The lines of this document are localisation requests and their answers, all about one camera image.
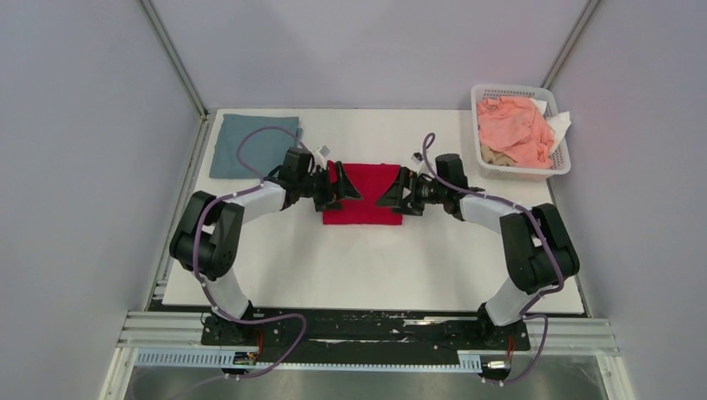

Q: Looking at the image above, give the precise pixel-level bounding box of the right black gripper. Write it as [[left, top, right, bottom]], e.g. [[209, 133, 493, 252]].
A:
[[375, 167, 448, 216]]

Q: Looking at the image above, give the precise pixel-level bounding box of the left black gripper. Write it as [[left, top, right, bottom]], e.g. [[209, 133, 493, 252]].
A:
[[297, 161, 362, 212]]

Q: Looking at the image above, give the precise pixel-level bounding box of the red t shirt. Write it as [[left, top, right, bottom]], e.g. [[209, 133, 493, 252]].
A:
[[322, 163, 404, 226]]

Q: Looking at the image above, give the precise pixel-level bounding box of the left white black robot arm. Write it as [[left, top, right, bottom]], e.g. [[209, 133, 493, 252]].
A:
[[168, 147, 363, 345]]

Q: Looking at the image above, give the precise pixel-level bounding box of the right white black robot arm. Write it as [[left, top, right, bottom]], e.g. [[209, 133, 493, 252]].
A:
[[376, 153, 579, 348]]

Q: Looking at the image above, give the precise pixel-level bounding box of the folded blue grey t shirt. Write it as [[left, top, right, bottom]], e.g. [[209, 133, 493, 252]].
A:
[[209, 114, 302, 179]]

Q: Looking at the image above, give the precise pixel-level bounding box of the beige t shirt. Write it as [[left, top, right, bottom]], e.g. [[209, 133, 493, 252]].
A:
[[480, 145, 516, 167]]

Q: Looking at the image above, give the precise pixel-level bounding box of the peach pink t shirt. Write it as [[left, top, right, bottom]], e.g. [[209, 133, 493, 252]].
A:
[[477, 97, 554, 169]]

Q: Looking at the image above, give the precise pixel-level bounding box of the white plastic laundry basket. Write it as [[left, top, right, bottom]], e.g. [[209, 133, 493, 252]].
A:
[[470, 83, 571, 182]]

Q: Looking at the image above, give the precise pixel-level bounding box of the white t shirt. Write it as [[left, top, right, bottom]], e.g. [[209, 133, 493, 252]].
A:
[[530, 98, 572, 153]]

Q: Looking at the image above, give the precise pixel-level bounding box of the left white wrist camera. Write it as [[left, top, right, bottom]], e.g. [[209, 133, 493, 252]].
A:
[[312, 146, 330, 169]]

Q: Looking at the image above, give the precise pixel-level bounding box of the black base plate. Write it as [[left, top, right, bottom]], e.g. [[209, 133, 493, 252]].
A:
[[201, 307, 530, 366]]

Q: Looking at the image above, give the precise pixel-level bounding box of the white slotted cable duct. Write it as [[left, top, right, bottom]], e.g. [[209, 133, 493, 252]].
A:
[[134, 348, 483, 373]]

